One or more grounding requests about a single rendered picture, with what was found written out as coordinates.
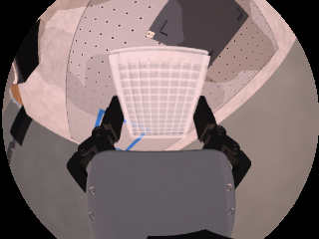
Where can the blue tape rectangle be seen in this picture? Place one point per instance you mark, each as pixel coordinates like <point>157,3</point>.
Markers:
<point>100,114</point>

